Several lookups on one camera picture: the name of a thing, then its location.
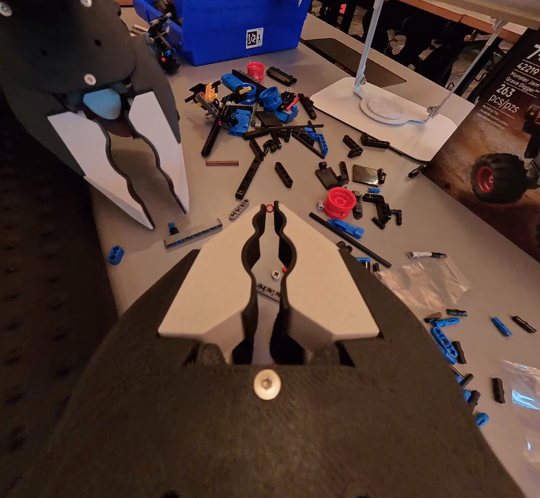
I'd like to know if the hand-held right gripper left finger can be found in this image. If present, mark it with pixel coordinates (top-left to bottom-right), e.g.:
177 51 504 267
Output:
158 206 266 366

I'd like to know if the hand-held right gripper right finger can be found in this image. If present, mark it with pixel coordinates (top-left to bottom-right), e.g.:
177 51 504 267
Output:
273 200 380 364

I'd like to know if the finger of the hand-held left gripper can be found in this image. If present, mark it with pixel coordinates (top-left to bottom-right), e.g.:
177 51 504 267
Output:
47 111 155 229
127 91 190 214

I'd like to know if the dark grey seven-hole beam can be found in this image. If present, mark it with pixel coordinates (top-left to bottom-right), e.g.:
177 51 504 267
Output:
164 218 223 250

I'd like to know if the white desk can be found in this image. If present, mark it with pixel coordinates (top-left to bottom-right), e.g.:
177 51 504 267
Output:
91 9 540 494

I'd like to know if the long black axle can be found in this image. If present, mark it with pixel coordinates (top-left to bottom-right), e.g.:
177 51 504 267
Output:
309 212 392 268

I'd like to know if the partly built toy model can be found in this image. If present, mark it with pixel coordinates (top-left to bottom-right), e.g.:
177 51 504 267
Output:
133 13 182 75

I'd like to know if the clear plastic bag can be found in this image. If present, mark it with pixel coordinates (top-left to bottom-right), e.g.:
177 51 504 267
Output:
377 255 471 317
494 359 540 465

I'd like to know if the black rubber tyre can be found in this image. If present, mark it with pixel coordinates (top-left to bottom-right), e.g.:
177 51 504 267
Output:
153 0 178 22

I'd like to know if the black flat panel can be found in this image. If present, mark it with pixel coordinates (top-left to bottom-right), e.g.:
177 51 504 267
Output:
315 162 344 190

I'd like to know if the black curved panel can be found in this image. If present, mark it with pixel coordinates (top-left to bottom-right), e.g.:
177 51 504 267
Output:
352 164 386 187

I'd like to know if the pile of small building pieces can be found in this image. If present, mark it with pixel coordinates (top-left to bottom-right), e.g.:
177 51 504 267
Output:
424 308 537 427

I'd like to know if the blue tagged storage bin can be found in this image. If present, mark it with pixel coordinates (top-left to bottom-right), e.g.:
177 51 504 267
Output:
129 0 316 66

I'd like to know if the black beam with connector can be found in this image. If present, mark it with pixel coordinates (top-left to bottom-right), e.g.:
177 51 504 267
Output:
297 93 318 120

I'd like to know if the blue angled beam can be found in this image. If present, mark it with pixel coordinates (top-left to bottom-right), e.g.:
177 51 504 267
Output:
306 127 330 157

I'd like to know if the white book stand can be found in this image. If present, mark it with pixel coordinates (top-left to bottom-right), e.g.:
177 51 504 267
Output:
310 0 540 162

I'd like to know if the black toy set box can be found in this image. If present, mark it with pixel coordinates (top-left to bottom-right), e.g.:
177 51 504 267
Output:
424 28 540 262

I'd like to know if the black frame piece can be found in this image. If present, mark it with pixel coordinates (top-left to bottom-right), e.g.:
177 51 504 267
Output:
362 193 402 229

